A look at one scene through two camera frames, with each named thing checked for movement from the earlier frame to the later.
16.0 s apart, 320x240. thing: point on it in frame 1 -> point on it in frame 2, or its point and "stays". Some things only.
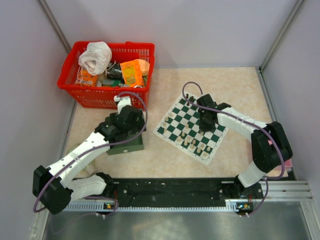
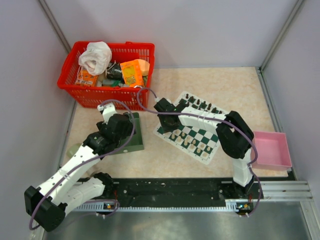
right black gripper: [203, 127] -> [165, 128]
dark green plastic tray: [136, 144] stays
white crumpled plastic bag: [96, 58] stays
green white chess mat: [180, 128] stays
